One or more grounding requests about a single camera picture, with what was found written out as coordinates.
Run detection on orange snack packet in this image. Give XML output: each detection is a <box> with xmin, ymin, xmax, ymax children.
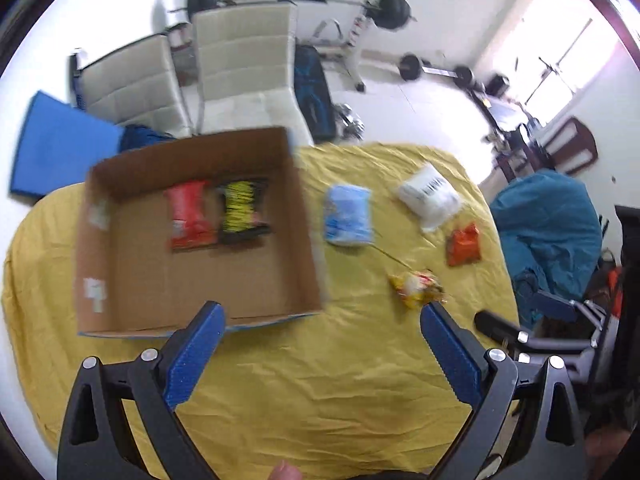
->
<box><xmin>446</xmin><ymin>222</ymin><xmax>482</xmax><ymax>266</ymax></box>

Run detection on yellow snack packet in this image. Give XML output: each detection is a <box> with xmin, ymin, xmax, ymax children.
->
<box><xmin>388</xmin><ymin>270</ymin><xmax>445</xmax><ymax>310</ymax></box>

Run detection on white pillow pouch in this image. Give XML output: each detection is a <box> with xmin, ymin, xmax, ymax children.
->
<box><xmin>397</xmin><ymin>162</ymin><xmax>462</xmax><ymax>233</ymax></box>

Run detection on light blue tissue pack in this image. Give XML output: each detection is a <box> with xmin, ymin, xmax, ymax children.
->
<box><xmin>323</xmin><ymin>184</ymin><xmax>373</xmax><ymax>247</ymax></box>

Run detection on operator thumb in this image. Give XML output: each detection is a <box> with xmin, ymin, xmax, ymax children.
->
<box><xmin>268</xmin><ymin>460</ymin><xmax>303</xmax><ymax>480</ymax></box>

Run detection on teal blanket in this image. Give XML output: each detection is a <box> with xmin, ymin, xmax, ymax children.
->
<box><xmin>489</xmin><ymin>169</ymin><xmax>602</xmax><ymax>328</ymax></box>

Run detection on yellow table cloth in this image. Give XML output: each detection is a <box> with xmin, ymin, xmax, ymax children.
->
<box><xmin>2</xmin><ymin>144</ymin><xmax>518</xmax><ymax>479</ymax></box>

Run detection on dark wooden chair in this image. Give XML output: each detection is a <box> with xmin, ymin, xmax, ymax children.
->
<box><xmin>495</xmin><ymin>117</ymin><xmax>599</xmax><ymax>182</ymax></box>

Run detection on red snack packet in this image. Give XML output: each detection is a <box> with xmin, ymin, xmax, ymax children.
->
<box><xmin>164</xmin><ymin>180</ymin><xmax>217</xmax><ymax>252</ymax></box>

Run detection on brown cardboard box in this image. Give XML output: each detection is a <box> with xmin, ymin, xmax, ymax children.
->
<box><xmin>75</xmin><ymin>127</ymin><xmax>324</xmax><ymax>338</ymax></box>

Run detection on small barbell on floor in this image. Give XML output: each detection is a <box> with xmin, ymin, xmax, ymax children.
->
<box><xmin>397</xmin><ymin>53</ymin><xmax>475</xmax><ymax>89</ymax></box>

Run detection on black yellow wipes packet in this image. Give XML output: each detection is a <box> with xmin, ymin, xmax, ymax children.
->
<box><xmin>216</xmin><ymin>178</ymin><xmax>271</xmax><ymax>245</ymax></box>

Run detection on blue foam mat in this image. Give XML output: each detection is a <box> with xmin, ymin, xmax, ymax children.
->
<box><xmin>9</xmin><ymin>91</ymin><xmax>124</xmax><ymax>198</ymax></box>

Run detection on black blue bench pad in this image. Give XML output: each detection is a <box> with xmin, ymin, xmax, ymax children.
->
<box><xmin>294</xmin><ymin>44</ymin><xmax>337</xmax><ymax>144</ymax></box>

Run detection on dark blue knitted cloth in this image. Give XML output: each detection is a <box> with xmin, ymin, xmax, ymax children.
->
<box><xmin>118</xmin><ymin>124</ymin><xmax>175</xmax><ymax>153</ymax></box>

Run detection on white weight bench rack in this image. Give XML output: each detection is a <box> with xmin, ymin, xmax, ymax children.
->
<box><xmin>307</xmin><ymin>0</ymin><xmax>380</xmax><ymax>93</ymax></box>

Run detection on large barbell on rack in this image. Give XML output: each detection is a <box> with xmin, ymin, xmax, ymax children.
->
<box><xmin>170</xmin><ymin>0</ymin><xmax>416</xmax><ymax>30</ymax></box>

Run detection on left white padded chair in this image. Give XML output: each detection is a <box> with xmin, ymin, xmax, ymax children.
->
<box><xmin>67</xmin><ymin>34</ymin><xmax>193</xmax><ymax>139</ymax></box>

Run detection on white padded chair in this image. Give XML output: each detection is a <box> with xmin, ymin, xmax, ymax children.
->
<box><xmin>67</xmin><ymin>34</ymin><xmax>193</xmax><ymax>139</ymax></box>
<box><xmin>192</xmin><ymin>3</ymin><xmax>314</xmax><ymax>146</ymax></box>

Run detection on right white padded chair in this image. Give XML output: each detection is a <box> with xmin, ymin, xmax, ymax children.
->
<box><xmin>192</xmin><ymin>3</ymin><xmax>314</xmax><ymax>146</ymax></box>

